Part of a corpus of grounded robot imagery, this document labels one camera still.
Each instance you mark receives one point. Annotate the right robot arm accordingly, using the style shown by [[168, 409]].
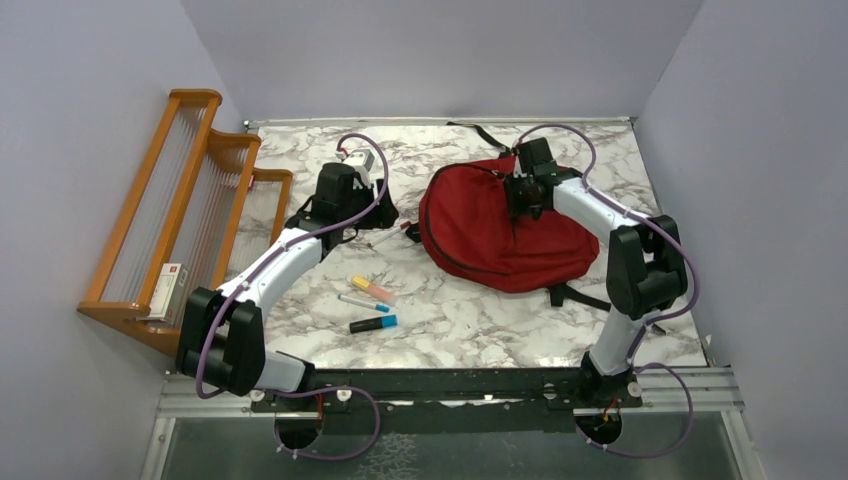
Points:
[[645, 271]]

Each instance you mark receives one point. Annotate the yellow orange highlighter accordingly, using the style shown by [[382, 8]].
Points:
[[373, 290]]

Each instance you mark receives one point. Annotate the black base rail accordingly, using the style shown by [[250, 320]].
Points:
[[436, 401]]

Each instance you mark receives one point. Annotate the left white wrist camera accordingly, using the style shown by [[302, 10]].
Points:
[[361, 160]]

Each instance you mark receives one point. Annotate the blue white pen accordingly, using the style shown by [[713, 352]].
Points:
[[363, 303]]

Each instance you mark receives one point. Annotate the black blue highlighter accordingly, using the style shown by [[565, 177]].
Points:
[[372, 324]]

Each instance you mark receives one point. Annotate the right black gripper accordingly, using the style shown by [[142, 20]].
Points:
[[519, 210]]

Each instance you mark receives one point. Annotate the wooden rack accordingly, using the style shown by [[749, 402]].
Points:
[[184, 206]]

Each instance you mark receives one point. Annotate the red backpack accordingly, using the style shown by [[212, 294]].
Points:
[[464, 225]]

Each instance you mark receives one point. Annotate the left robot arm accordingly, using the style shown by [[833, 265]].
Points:
[[222, 340]]

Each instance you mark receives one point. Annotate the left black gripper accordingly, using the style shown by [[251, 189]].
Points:
[[382, 216]]

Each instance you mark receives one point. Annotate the white red box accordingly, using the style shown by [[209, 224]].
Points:
[[168, 293]]

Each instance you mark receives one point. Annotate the red white pen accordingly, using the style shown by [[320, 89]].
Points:
[[389, 234]]

